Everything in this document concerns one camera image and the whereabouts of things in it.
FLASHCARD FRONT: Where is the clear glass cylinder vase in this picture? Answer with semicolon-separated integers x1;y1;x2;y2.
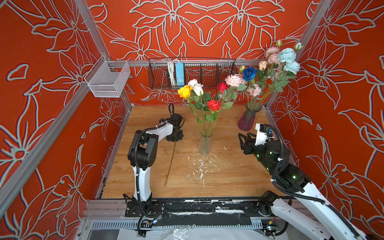
199;129;213;155

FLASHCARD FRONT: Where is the dark blue rose stem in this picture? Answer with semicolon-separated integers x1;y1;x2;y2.
243;67;258;92

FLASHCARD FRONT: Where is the black wire wall basket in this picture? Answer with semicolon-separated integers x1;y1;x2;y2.
148;58;238;90

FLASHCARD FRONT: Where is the white cable bundle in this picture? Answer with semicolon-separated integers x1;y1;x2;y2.
166;59;178;88

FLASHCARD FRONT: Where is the bright red rose stem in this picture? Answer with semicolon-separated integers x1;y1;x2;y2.
204;100;222;137

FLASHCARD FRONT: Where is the large pink peony stem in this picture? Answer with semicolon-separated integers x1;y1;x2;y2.
223;73;247;102

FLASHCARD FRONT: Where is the white mesh wall basket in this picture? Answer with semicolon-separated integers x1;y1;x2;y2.
85;58;131;98

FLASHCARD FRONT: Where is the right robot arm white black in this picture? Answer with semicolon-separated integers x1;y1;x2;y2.
238;124;376;240

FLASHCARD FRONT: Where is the cream rose flower stem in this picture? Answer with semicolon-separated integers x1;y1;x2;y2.
258;61;270;90

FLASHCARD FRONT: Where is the white rose stem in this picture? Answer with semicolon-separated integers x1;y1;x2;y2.
187;79;214;137

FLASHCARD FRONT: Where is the light blue box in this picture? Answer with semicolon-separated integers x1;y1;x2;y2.
175;62;185;87

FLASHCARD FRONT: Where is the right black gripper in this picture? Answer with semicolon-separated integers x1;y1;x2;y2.
239;130;280;175

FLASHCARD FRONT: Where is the purple glass fluted vase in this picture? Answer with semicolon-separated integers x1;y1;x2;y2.
238;103;262;132

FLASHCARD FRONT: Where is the pink peony flower stem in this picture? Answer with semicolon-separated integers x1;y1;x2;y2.
245;84;262;110

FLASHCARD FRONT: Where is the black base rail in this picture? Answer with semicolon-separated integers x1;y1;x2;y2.
125;197;278;230

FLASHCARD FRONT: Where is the light blue peony stem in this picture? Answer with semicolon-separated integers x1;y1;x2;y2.
260;42;303;104

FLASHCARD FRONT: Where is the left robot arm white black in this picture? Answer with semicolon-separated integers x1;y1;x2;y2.
128;104;184;219

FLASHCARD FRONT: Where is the orange yellow rose stem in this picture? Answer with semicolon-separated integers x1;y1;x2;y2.
178;84;206;132

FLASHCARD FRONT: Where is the small pink rose stem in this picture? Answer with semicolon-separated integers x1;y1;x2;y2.
164;142;177;186

